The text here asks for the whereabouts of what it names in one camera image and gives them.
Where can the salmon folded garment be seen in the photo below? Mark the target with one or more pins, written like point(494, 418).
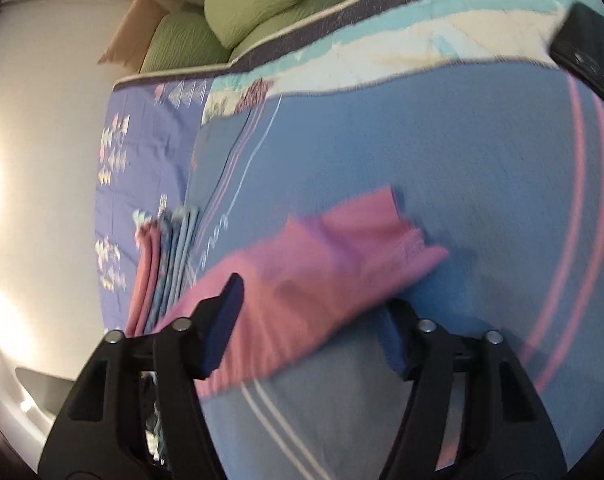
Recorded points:
point(148, 237)

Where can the blue striped bed cover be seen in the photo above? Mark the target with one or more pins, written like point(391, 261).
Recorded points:
point(474, 192)

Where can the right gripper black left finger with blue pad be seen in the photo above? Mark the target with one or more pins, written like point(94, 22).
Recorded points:
point(99, 434)

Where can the green pillow far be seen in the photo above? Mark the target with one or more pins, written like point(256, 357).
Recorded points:
point(183, 39)

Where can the pink garment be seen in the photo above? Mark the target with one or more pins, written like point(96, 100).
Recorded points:
point(310, 279)

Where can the teal floral folded garment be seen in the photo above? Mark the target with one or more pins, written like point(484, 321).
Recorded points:
point(170, 226)

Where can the grey folded garment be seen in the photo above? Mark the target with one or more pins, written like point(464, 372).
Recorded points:
point(186, 219)

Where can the black camera box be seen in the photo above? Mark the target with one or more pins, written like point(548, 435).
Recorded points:
point(578, 46)

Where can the white teal quilt edge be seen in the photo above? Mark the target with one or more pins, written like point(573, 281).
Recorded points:
point(361, 42)

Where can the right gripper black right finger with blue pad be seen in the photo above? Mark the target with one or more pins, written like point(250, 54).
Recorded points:
point(472, 413)

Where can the tan cushion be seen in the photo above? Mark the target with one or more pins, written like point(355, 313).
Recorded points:
point(129, 45)

